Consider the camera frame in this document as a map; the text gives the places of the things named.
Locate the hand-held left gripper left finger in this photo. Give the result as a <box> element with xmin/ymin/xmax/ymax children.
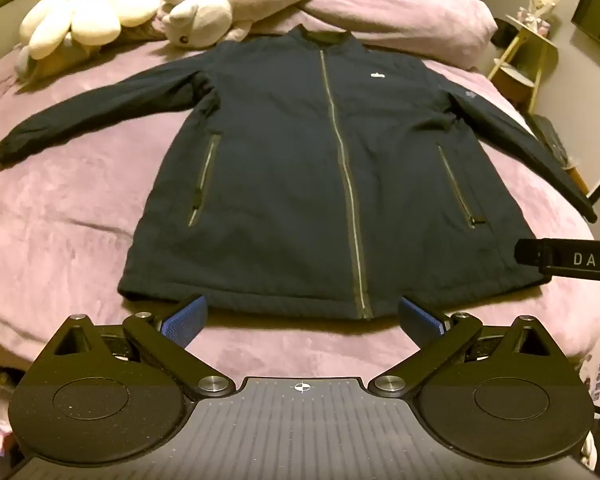
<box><xmin>27</xmin><ymin>294</ymin><xmax>237</xmax><ymax>401</ymax></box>

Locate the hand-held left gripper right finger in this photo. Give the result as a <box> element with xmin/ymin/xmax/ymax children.
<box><xmin>367</xmin><ymin>296</ymin><xmax>579</xmax><ymax>402</ymax></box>

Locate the navy zip jacket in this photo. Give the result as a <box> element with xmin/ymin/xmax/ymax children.
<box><xmin>0</xmin><ymin>27</ymin><xmax>599</xmax><ymax>322</ymax></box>

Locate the dark bag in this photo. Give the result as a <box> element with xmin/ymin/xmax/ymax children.
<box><xmin>530</xmin><ymin>115</ymin><xmax>572</xmax><ymax>167</ymax></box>

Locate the purple fleece blanket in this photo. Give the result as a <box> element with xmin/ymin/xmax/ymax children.
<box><xmin>0</xmin><ymin>35</ymin><xmax>600</xmax><ymax>386</ymax></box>

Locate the yellow side stool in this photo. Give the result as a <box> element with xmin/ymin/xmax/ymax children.
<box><xmin>487</xmin><ymin>14</ymin><xmax>561</xmax><ymax>112</ymax></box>

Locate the wrapped flower bouquet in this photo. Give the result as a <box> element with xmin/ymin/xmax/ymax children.
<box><xmin>517</xmin><ymin>0</ymin><xmax>564</xmax><ymax>36</ymax></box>

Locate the pink pillow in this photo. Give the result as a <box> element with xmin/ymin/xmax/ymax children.
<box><xmin>145</xmin><ymin>0</ymin><xmax>499</xmax><ymax>72</ymax></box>

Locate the white flower plush toy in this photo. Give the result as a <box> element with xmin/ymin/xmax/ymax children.
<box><xmin>15</xmin><ymin>0</ymin><xmax>164</xmax><ymax>61</ymax></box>

